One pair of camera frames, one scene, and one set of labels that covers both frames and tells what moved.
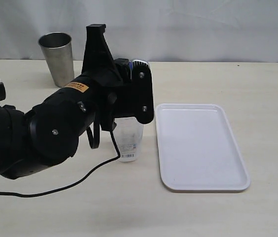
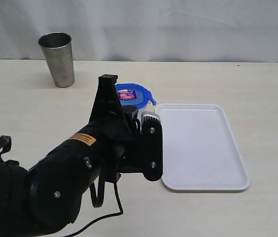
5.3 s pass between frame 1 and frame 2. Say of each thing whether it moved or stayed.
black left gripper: moved
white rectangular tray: stayed
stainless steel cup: stayed
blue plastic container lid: moved
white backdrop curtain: stayed
